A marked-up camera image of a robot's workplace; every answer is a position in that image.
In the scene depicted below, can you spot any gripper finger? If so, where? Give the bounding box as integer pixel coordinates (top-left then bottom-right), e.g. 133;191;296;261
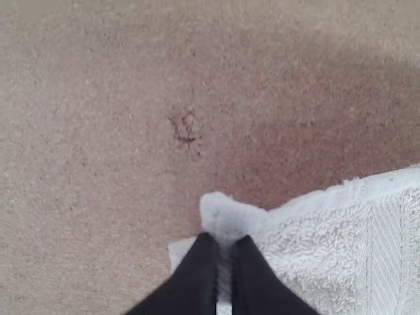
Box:
230;234;321;315
126;231;219;315

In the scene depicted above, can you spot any pale towel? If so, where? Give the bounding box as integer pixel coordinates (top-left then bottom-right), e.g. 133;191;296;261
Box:
167;167;420;315

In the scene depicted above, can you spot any cork mat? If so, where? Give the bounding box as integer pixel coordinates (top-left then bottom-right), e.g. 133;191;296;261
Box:
0;0;420;315

